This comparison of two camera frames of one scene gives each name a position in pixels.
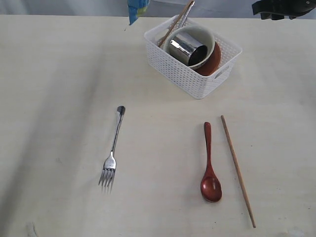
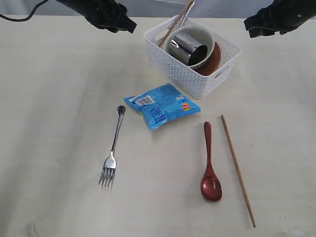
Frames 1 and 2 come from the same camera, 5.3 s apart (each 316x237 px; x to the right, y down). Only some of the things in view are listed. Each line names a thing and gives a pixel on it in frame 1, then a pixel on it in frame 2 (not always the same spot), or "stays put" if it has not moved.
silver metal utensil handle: (186, 14) stays put
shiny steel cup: (187, 50) stays put
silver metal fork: (109, 166) stays put
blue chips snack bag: (136, 9) to (159, 106)
